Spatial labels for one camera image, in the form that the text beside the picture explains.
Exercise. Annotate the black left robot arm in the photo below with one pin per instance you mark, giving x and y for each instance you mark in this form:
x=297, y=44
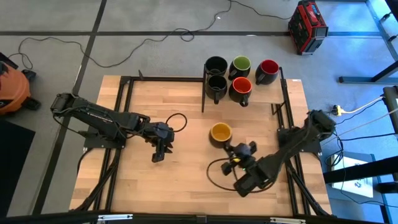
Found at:
x=93, y=112

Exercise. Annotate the black mug yellow inside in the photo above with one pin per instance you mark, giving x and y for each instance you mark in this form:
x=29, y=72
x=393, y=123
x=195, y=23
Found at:
x=220, y=131

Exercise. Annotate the black aluminium table frame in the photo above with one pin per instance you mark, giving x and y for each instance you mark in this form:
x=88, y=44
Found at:
x=183, y=79

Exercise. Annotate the black camera mount rail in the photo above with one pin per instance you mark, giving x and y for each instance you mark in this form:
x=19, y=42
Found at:
x=199, y=219

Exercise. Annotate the black mug red inside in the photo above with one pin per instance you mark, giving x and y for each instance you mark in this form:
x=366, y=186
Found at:
x=269, y=67

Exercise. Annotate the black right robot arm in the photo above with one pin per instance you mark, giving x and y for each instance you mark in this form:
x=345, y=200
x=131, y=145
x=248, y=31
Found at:
x=286, y=152

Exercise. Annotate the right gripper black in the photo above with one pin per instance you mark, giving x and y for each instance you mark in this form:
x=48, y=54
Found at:
x=241, y=154

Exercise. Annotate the red and black toolbox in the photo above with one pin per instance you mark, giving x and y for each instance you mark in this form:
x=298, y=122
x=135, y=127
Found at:
x=306, y=28

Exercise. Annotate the silver rail bracket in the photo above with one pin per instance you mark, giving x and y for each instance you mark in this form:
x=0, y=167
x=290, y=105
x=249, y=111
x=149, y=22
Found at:
x=115, y=217
x=287, y=220

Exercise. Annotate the black mug green inside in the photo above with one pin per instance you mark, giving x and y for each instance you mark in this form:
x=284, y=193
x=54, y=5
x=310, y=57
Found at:
x=242, y=63

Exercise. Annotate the black desk leg bar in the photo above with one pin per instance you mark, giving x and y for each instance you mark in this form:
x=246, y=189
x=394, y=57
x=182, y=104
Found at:
x=357, y=79
x=360, y=171

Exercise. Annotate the orange shop vacuum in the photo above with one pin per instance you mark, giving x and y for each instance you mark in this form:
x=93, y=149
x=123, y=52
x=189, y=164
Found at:
x=12, y=90

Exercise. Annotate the black shelf frame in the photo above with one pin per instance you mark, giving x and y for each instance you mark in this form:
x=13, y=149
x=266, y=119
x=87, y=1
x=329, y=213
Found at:
x=203, y=99

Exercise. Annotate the glossy all-black mug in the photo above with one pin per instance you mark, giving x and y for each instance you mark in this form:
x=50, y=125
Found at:
x=216, y=66
x=216, y=87

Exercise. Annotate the raised wooden shelf board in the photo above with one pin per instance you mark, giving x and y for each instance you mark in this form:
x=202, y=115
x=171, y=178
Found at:
x=267, y=93

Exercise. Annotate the black floor mat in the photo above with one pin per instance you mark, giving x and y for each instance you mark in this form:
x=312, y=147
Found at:
x=15, y=161

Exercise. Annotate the yellow power plug adapter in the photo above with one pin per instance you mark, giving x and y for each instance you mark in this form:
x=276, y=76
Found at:
x=337, y=109

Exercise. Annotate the dark device with screen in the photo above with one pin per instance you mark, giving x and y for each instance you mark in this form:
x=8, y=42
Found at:
x=392, y=105

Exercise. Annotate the grey metal stand frame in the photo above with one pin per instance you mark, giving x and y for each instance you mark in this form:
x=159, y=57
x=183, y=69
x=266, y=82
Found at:
x=381, y=28

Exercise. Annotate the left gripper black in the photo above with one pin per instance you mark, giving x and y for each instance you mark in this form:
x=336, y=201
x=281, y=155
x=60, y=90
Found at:
x=160, y=133

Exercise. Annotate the black mug orange inside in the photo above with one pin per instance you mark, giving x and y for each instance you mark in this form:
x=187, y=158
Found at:
x=242, y=85

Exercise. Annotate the white box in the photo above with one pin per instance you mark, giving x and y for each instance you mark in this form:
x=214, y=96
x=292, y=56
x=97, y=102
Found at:
x=354, y=188

